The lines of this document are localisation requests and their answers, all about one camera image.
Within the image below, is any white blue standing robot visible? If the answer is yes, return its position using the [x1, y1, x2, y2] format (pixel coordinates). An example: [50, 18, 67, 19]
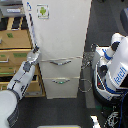
[92, 33, 128, 105]

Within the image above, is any lower fridge drawer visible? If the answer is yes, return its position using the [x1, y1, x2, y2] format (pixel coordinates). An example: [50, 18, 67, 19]
[43, 78, 79, 99]

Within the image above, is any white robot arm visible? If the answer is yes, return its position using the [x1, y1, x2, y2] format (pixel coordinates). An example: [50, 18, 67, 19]
[0, 46, 40, 128]

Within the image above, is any white fridge door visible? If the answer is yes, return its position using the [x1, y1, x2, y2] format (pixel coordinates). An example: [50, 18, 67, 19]
[23, 0, 91, 59]

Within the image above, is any white refrigerator body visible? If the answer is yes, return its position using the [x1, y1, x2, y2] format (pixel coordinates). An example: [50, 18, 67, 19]
[22, 0, 92, 99]

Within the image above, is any grey box on cabinet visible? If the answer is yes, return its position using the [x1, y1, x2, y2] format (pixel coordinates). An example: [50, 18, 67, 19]
[0, 5, 25, 17]

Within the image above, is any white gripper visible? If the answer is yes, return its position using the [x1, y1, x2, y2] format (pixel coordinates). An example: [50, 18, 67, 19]
[27, 46, 40, 65]

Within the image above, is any coiled cable on floor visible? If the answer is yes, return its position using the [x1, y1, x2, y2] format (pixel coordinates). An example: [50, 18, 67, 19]
[78, 77, 93, 94]

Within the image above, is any upper fridge drawer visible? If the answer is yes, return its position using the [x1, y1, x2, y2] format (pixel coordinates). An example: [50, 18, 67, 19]
[39, 56, 82, 79]

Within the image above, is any fridge drawer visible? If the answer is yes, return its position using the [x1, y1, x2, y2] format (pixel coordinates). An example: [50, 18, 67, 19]
[43, 78, 79, 99]
[39, 56, 82, 79]

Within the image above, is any green arrow sticker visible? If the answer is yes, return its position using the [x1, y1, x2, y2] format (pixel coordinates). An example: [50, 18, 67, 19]
[37, 4, 49, 19]

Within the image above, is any wooden drawer cabinet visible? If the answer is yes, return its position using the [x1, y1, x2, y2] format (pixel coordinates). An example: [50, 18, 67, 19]
[0, 16, 46, 98]

